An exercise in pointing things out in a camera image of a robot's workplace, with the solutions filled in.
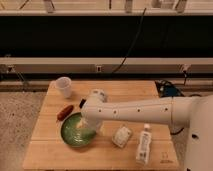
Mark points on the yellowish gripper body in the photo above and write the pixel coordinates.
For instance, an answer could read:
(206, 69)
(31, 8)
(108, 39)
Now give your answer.
(81, 124)

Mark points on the green ceramic bowl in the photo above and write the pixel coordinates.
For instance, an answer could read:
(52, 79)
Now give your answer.
(73, 135)

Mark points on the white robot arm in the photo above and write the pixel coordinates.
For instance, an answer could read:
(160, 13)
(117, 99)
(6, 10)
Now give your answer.
(194, 112)

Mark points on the black rectangular phone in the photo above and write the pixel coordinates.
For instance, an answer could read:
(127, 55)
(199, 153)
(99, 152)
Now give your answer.
(83, 101)

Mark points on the brown sausage toy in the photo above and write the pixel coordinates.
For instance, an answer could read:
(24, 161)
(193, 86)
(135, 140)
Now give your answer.
(65, 112)

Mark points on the translucent plastic cup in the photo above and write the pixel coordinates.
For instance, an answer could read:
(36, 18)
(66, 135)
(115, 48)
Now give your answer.
(63, 85)

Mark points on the white squeeze tube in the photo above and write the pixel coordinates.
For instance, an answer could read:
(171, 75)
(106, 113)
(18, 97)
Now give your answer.
(143, 149)

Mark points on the blue power box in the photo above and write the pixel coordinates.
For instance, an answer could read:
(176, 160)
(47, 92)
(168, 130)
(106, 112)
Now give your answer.
(169, 90)

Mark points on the white wall outlet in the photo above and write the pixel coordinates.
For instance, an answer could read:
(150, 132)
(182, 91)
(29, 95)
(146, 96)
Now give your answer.
(99, 69)

